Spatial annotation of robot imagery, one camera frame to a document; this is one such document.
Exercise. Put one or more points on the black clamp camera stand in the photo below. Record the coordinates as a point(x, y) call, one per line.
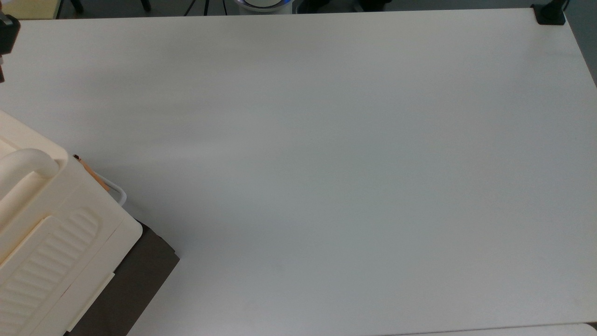
point(9, 32)
point(549, 14)

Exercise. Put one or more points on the yellow wooden board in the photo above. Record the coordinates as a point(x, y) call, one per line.
point(30, 8)

